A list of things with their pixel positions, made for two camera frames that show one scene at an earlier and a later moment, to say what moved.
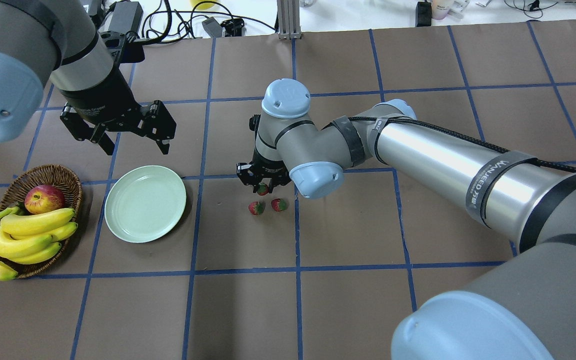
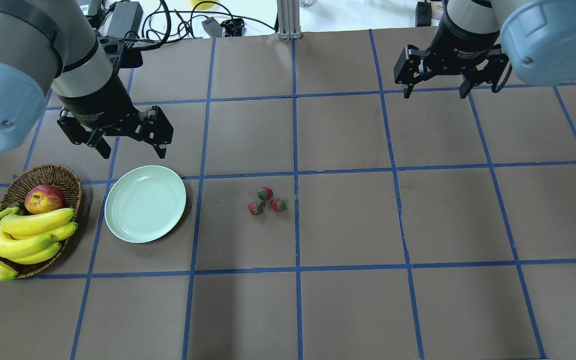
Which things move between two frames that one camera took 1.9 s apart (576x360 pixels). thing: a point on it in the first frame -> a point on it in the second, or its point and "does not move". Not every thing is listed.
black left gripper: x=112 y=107 does not move
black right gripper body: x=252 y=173 -> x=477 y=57
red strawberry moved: x=278 y=204 does not move
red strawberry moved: x=256 y=208 does not move
